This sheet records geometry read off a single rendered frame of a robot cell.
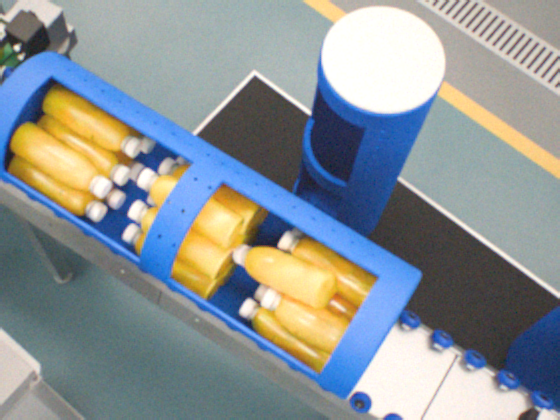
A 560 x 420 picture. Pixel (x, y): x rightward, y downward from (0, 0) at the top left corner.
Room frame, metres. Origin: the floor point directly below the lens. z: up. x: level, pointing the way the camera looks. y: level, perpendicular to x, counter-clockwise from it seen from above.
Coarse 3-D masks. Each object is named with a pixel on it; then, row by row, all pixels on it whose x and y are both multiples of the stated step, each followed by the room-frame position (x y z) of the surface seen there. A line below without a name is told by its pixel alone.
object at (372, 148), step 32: (320, 64) 1.04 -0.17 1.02; (320, 96) 1.14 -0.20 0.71; (320, 128) 1.16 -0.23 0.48; (352, 128) 1.19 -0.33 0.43; (384, 128) 0.91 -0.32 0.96; (416, 128) 0.95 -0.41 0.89; (320, 160) 1.18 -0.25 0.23; (352, 160) 1.18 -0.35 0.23; (384, 160) 0.92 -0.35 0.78; (320, 192) 1.10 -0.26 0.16; (352, 192) 0.91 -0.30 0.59; (384, 192) 0.94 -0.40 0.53; (352, 224) 0.92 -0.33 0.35
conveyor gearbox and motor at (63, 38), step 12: (24, 0) 1.29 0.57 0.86; (36, 0) 1.29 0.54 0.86; (12, 12) 1.25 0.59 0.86; (36, 12) 1.25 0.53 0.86; (48, 12) 1.26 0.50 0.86; (60, 12) 1.26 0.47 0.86; (48, 24) 1.22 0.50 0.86; (60, 24) 1.25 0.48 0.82; (60, 36) 1.24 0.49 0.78; (72, 36) 1.30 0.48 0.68; (48, 48) 1.20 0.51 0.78; (60, 48) 1.23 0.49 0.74; (72, 48) 1.29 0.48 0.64
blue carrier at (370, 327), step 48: (0, 96) 0.81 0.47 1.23; (96, 96) 0.82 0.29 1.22; (0, 144) 0.73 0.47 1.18; (192, 144) 0.73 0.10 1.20; (144, 192) 0.73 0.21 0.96; (192, 192) 0.62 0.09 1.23; (240, 192) 0.63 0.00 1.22; (288, 192) 0.66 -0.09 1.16; (336, 240) 0.54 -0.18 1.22; (240, 288) 0.52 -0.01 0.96; (384, 288) 0.45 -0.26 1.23; (384, 336) 0.37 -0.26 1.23; (336, 384) 0.30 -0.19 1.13
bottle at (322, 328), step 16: (272, 304) 0.44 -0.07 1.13; (288, 304) 0.44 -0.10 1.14; (304, 304) 0.44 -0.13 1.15; (288, 320) 0.41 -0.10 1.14; (304, 320) 0.41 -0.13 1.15; (320, 320) 0.41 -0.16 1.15; (336, 320) 0.41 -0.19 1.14; (304, 336) 0.39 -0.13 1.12; (320, 336) 0.38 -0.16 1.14; (336, 336) 0.38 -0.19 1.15
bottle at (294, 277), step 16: (240, 256) 0.54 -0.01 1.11; (256, 256) 0.53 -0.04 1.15; (272, 256) 0.53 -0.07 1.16; (288, 256) 0.53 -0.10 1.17; (256, 272) 0.50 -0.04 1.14; (272, 272) 0.49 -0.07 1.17; (288, 272) 0.49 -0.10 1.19; (304, 272) 0.49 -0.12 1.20; (320, 272) 0.48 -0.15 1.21; (288, 288) 0.46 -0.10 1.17; (304, 288) 0.45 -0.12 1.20; (320, 288) 0.45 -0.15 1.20; (336, 288) 0.47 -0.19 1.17; (320, 304) 0.43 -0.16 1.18
